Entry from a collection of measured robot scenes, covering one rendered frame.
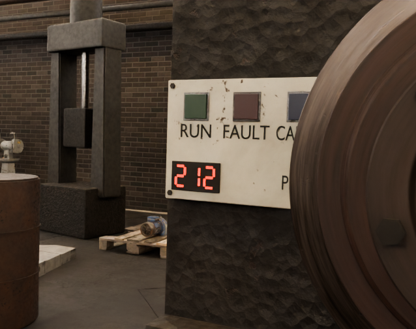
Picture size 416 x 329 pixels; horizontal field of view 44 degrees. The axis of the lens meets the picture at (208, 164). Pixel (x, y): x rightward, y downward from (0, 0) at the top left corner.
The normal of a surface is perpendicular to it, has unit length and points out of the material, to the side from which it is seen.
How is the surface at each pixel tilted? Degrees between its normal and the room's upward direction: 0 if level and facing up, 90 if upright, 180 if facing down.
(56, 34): 90
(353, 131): 74
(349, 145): 79
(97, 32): 90
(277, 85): 90
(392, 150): 90
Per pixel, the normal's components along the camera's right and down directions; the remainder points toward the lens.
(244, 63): -0.44, 0.04
